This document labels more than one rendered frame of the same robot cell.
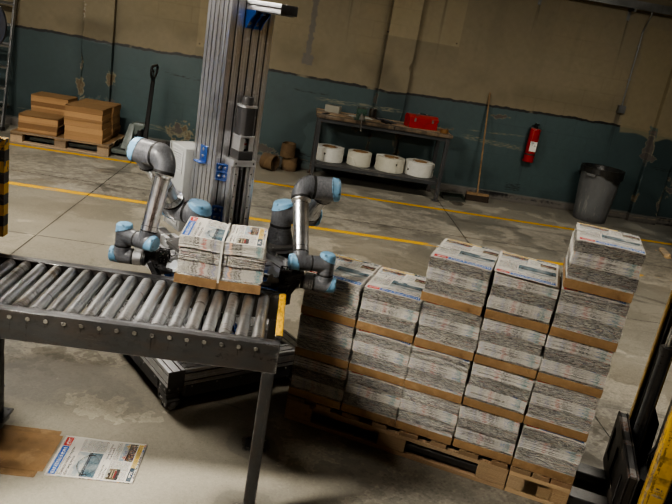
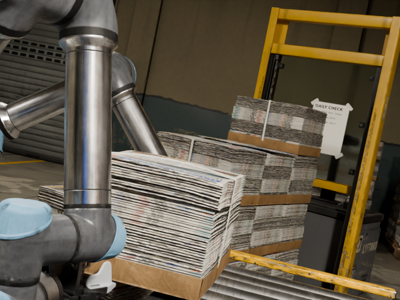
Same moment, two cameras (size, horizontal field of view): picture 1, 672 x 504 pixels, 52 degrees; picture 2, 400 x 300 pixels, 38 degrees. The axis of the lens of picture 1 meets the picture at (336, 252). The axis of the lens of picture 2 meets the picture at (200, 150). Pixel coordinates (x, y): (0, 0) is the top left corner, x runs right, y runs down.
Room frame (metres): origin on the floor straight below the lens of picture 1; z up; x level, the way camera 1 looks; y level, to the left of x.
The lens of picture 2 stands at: (2.52, 1.69, 1.14)
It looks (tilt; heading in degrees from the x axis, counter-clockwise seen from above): 3 degrees down; 286
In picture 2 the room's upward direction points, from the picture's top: 11 degrees clockwise
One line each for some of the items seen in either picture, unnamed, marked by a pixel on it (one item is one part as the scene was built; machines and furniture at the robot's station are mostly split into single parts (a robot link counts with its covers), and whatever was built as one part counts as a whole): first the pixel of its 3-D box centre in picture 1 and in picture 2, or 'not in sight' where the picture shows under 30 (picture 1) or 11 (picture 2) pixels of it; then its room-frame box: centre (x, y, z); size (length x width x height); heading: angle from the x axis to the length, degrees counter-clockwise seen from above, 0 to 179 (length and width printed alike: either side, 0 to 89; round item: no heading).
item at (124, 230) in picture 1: (126, 235); (29, 240); (2.96, 0.96, 0.92); 0.11 x 0.08 x 0.11; 68
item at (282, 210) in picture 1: (283, 211); not in sight; (3.60, 0.32, 0.98); 0.13 x 0.12 x 0.14; 106
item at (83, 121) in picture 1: (71, 122); not in sight; (8.73, 3.64, 0.28); 1.20 x 0.83 x 0.57; 95
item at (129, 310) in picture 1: (134, 302); not in sight; (2.58, 0.78, 0.77); 0.47 x 0.05 x 0.05; 5
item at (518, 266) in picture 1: (527, 267); (248, 145); (3.06, -0.89, 1.06); 0.37 x 0.28 x 0.01; 165
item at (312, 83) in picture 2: not in sight; (315, 116); (2.88, -1.62, 1.28); 0.57 x 0.01 x 0.65; 165
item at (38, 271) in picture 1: (21, 287); not in sight; (2.54, 1.23, 0.77); 0.47 x 0.05 x 0.05; 5
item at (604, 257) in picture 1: (569, 364); (256, 231); (3.00, -1.18, 0.65); 0.39 x 0.30 x 1.29; 165
